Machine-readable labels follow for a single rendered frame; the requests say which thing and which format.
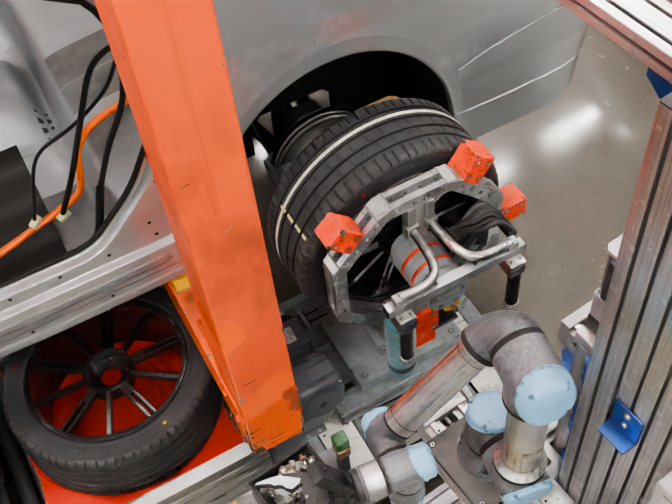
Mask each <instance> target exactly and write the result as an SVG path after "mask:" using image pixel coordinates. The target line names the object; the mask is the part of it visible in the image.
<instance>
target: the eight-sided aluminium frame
mask: <svg viewBox="0 0 672 504"><path fill-rule="evenodd" d="M463 181H464V180H463V179H462V177H461V176H460V175H459V174H458V173H457V172H456V170H455V169H454V168H453V167H452V166H451V165H446V164H443V165H441V166H438V167H434V169H432V170H430V171H428V172H426V173H424V174H422V175H420V176H418V177H415V178H413V179H411V180H409V181H407V182H405V183H403V184H401V185H398V186H396V187H394V188H392V189H390V190H388V191H386V192H384V193H379V194H378V195H376V196H375V197H373V198H371V199H370V201H369V202H368V203H366V204H365V205H364V208H363V210H362V211H361V212H360V213H359V215H358V216H357V217H356V218H355V220H354V222H355V223H356V224H357V226H358V227H359V228H360V230H361V231H362V233H363V234H364V237H363V238H362V239H361V240H360V242H359V243H358V244H357V245H356V247H355V248H354V249H353V251H352V252H351V253H350V254H346V253H341V252H336V251H330V252H328V253H327V255H326V257H325V258H324V260H323V268H324V273H325V280H326V287H327V294H328V303H329V307H330V309H331V310H332V312H333V313H334V315H335V316H336V318H337V319H338V321H339V322H344V323H354V324H363V325H372V326H381V327H383V328H385V324H384V320H385V317H386V315H385V314H384V312H383V305H384V304H383V303H382V304H381V303H374V302H367V301H359V300H352V299H349V290H348V281H347V272H348V271H349V269H350V268H351V267H352V266H353V264H354V263H355V262H356V261H357V259H358V258H359V257H360V256H361V254H362V253H363V252H364V251H365V249H366V248H367V247H368V246H369V244H370V243H371V242H372V241H373V239H374V238H375V237H376V236H377V234H378V233H379V232H380V231H381V229H382V228H383V227H384V226H385V224H386V223H387V222H388V221H390V220H391V219H392V218H394V217H397V216H399V215H401V214H403V213H405V212H407V211H408V210H410V209H412V208H414V207H417V206H420V205H422V204H424V203H426V201H428V200H431V199H433V198H436V197H438V196H440V195H442V194H445V193H447V192H449V191H455V192H458V193H461V194H464V195H468V196H471V197H474V198H478V202H480V201H484V202H487V203H489V204H491V205H492V206H494V207H495V208H496V209H499V210H500V211H501V207H502V201H503V198H502V197H503V192H502V191H501V190H500V189H499V188H498V187H497V186H496V185H495V184H494V182H493V181H492V180H491V179H488V178H486V177H482V179H481V180H480V182H479V183H478V184H475V183H466V182H463ZM418 189H420V190H418ZM416 190H418V191H416ZM414 191H415V192H414ZM412 192H413V193H412ZM410 193H411V194H410ZM408 194H409V195H408ZM406 195H407V196H406ZM404 196H405V197H404ZM499 237H500V236H499V227H498V226H494V227H492V228H490V229H489V230H487V231H485V232H481V233H476V234H473V235H472V236H471V237H470V239H469V240H468V241H467V242H466V243H465V244H464V246H463V247H464V248H466V249H468V250H470V251H481V250H484V249H487V248H489V247H491V246H493V245H495V244H497V243H498V239H499ZM477 247H478V248H477ZM453 259H454V260H455V262H456V263H457V264H458V265H459V267H460V266H462V265H464V264H466V263H468V262H470V260H466V259H464V258H462V257H460V256H458V255H457V254H456V255H455V256H454V257H453ZM465 261H466V262H465ZM426 308H428V305H427V304H426V303H425V302H423V303H421V304H419V305H417V306H415V307H413V308H411V310H412V311H413V313H414V314H416V313H418V312H420V311H422V310H424V309H426Z"/></svg>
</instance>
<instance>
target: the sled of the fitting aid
mask: <svg viewBox="0 0 672 504"><path fill-rule="evenodd" d="M304 331H305V332H306V334H307V336H308V337H309V339H310V340H311V343H312V344H313V346H314V347H315V349H316V351H319V350H320V351H321V352H324V351H325V352H326V353H327V354H329V355H330V356H331V357H332V359H333V361H334V363H335V365H336V366H337V368H339V370H340V371H341V374H342V379H343V382H344V385H345V388H344V395H345V399H344V401H345V403H340V404H338V405H337V406H336V407H335V408H334V409H333V410H334V412H335V413H336V415H337V417H338V418H339V420H340V421H341V423H342V425H344V424H347V423H349V422H351V421H352V420H354V419H356V418H358V417H360V416H362V415H364V414H366V413H367V412H369V411H371V410H372V409H374V408H377V407H379V406H381V405H383V404H384V403H386V402H388V401H390V400H392V399H394V398H396V397H398V396H399V395H401V394H403V393H405V392H406V391H407V390H408V389H409V388H410V387H411V386H412V385H413V384H414V383H415V382H416V381H417V380H418V379H419V378H420V377H422V376H423V375H424V374H425V373H426V372H427V371H428V370H429V369H430V368H431V367H432V366H433V365H434V364H435V363H436V362H437V361H438V360H439V359H440V358H441V357H442V356H443V355H444V354H446V353H447V352H448V351H449V350H450V349H451V348H452V347H453V346H454V345H455V344H454V345H452V346H450V347H448V348H446V349H444V350H442V351H440V352H439V353H437V354H435V355H433V356H431V357H429V358H427V359H425V360H423V361H421V362H420V363H418V364H417V368H416V371H415V372H414V373H413V375H411V376H410V377H407V378H396V377H394V376H393V377H391V378H389V379H387V380H385V381H383V382H381V383H380V384H378V385H376V386H374V387H372V388H370V389H368V390H366V391H364V392H361V390H360V389H359V387H358V386H357V384H356V383H355V381H354V380H353V378H352V377H351V375H350V374H349V372H348V370H347V369H346V367H345V366H344V364H343V363H342V361H341V360H340V358H339V357H338V355H337V354H336V352H335V350H334V349H333V347H332V346H331V344H330V343H329V341H328V340H327V338H326V337H325V335H324V334H323V332H322V331H321V329H320V324H319V323H318V324H316V325H314V326H312V327H310V328H308V329H306V330H304Z"/></svg>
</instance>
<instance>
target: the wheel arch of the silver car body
mask: <svg viewBox="0 0 672 504"><path fill-rule="evenodd" d="M284 89H285V92H286V97H287V103H286V105H287V104H289V103H291V102H293V101H296V100H298V99H300V98H303V97H305V96H307V95H310V94H312V93H314V92H317V91H319V90H321V89H323V90H325V91H328V92H331V93H334V100H335V106H346V107H350V108H353V109H355V110H357V109H359V108H362V107H364V106H366V105H368V104H371V103H373V102H375V101H378V100H380V99H382V98H384V97H387V96H397V97H399V98H419V99H424V100H428V101H431V102H434V103H436V104H438V105H440V106H442V107H443V108H444V109H446V110H447V111H448V112H449V113H450V114H451V115H452V116H453V117H454V118H455V119H456V120H457V113H456V106H455V101H454V98H453V94H452V92H451V89H450V87H449V85H448V83H447V81H446V80H445V78H444V77H443V76H442V74H441V73H440V72H439V71H438V70H437V69H436V68H435V67H434V66H433V65H432V64H431V63H429V62H428V61H426V60H425V59H423V58H421V57H419V56H417V55H415V54H412V53H409V52H406V51H401V50H396V49H367V50H361V51H356V52H352V53H348V54H345V55H342V56H339V57H336V58H333V59H331V60H329V61H326V62H324V63H322V64H320V65H318V66H316V67H314V68H312V69H311V70H309V71H307V72H305V73H304V74H302V75H301V76H299V77H298V78H296V79H295V80H293V81H292V82H291V83H289V84H288V85H287V86H285V87H284V88H283V89H282V90H281V91H279V92H278V93H277V94H276V95H275V96H274V97H273V98H272V99H271V100H270V101H269V102H268V103H267V104H266V105H265V106H264V107H263V108H262V109H261V110H260V111H259V112H258V113H257V114H256V116H255V117H254V118H253V119H252V120H251V122H250V123H249V124H248V126H247V127H246V128H245V130H244V131H243V133H242V139H243V143H244V148H245V153H246V157H247V158H249V157H251V156H253V155H255V150H254V145H253V140H252V135H251V128H252V127H251V123H252V122H253V123H254V124H255V123H256V121H257V120H258V118H259V117H260V116H261V115H263V114H266V113H268V112H270V106H269V105H268V104H269V103H270V102H271V101H272V100H273V99H274V98H275V97H276V96H277V95H279V94H280V93H281V92H282V91H283V90H284Z"/></svg>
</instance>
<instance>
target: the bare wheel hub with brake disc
mask: <svg viewBox="0 0 672 504"><path fill-rule="evenodd" d="M349 114H352V112H349V111H344V110H334V111H328V112H324V113H321V114H319V115H316V116H314V117H312V118H310V119H308V120H307V121H305V122H304V123H302V124H301V125H300V126H298V127H297V128H296V129H295V130H294V131H293V132H292V133H291V134H290V135H289V136H288V137H287V139H286V140H285V141H284V143H283V144H282V146H281V148H280V149H279V152H278V154H277V157H276V160H275V170H276V171H277V172H278V170H279V166H281V165H284V164H286V163H288V162H290V161H292V162H293V160H294V159H295V158H296V157H298V154H299V153H300V152H301V151H302V150H303V149H305V147H306V146H307V145H308V144H309V143H310V142H312V140H313V139H314V138H315V137H317V136H318V135H320V134H321V132H323V131H324V130H325V129H328V127H329V126H331V125H332V124H334V123H336V122H337V121H338V120H340V119H343V118H344V117H345V116H347V115H349Z"/></svg>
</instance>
